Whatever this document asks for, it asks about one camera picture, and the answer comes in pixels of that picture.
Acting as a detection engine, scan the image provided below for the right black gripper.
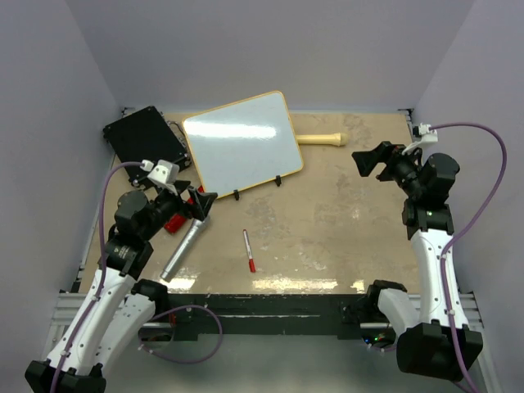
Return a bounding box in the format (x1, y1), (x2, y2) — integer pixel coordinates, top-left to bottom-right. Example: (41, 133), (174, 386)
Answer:
(352, 141), (425, 199)

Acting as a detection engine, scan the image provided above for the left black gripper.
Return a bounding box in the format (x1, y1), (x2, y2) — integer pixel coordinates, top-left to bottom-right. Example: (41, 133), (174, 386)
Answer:
(141, 179), (216, 241)

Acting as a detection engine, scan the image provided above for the yellow framed whiteboard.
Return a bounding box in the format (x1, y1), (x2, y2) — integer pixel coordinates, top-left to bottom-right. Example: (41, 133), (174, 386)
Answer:
(181, 91), (304, 198)

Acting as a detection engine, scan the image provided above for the red whiteboard marker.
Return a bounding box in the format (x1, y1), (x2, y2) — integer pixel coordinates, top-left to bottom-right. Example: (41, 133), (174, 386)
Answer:
(242, 229), (256, 273)

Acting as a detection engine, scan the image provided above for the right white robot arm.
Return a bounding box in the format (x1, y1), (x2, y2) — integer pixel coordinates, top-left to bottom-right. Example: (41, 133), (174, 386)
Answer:
(352, 141), (483, 382)

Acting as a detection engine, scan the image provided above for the red glitter toy microphone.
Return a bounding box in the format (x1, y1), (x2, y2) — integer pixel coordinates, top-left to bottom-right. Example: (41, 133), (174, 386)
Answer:
(164, 196), (201, 234)

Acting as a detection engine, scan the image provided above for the silver toy microphone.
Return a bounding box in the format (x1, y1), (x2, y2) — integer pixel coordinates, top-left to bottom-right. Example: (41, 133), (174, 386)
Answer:
(160, 216), (210, 282)

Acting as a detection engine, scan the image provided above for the cream toy microphone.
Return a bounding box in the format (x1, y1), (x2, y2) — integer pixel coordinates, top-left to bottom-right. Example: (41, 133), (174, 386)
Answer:
(296, 133), (349, 147)

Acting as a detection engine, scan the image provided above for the black carrying case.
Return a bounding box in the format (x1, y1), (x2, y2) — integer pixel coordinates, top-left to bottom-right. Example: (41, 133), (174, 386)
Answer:
(102, 106), (191, 171)

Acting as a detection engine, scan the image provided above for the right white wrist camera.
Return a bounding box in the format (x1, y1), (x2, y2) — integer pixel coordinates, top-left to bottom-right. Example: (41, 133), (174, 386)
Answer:
(402, 124), (438, 156)

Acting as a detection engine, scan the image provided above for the wire whiteboard stand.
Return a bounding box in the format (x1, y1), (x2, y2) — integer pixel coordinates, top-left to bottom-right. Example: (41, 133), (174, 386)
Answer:
(233, 175), (282, 201)

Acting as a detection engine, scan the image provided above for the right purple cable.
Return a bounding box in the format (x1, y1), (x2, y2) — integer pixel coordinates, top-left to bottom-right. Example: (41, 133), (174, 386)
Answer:
(370, 121), (508, 393)

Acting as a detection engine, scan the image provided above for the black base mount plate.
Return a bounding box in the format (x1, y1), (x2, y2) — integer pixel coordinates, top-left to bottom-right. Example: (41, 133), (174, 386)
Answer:
(138, 294), (395, 346)

